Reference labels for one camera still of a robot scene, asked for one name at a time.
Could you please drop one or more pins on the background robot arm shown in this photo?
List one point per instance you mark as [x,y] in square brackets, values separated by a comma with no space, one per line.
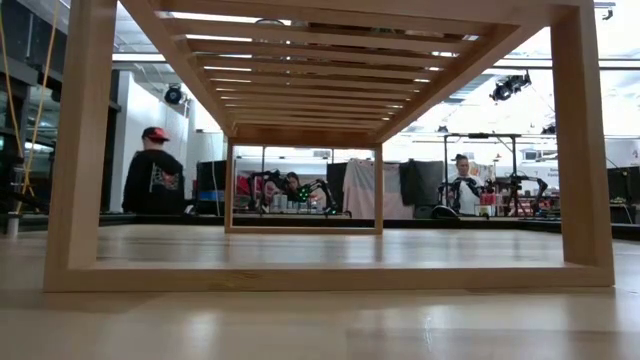
[457,192]
[525,187]
[317,187]
[262,182]

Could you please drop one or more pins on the wooden slatted shelf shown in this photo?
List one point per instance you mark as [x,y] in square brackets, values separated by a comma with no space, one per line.
[300,280]

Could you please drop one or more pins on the black monitor panel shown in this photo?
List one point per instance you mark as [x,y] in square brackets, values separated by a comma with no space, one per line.
[336,180]

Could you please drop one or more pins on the pink cloth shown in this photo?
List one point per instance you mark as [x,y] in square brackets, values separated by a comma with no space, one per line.
[360,190]

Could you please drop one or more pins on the dark grey cloth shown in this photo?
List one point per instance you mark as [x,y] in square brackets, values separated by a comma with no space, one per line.
[422,182]

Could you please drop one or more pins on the black computer monitor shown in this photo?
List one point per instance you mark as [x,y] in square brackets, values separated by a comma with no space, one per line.
[210,175]
[622,185]

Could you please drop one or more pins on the blue box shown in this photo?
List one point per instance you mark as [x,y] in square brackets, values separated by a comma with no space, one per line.
[210,196]

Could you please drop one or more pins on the red container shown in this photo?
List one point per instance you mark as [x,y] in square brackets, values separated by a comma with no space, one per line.
[487,199]

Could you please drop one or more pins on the black round lamp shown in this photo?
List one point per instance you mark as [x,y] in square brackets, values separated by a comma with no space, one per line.
[173,95]

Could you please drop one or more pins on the black ceiling spotlight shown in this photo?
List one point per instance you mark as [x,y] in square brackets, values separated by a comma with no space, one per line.
[548,129]
[510,86]

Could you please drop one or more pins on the white sign board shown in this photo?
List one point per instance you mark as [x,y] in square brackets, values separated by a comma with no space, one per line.
[550,172]

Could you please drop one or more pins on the dark office desk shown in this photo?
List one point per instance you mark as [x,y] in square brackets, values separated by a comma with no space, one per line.
[622,212]

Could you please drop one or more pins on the ceiling light fixture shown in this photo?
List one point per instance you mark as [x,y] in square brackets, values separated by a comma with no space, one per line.
[605,5]

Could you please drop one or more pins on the black table frame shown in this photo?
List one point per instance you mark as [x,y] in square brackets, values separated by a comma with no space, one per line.
[160,220]

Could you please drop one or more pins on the white post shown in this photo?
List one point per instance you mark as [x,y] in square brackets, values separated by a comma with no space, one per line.
[12,225]

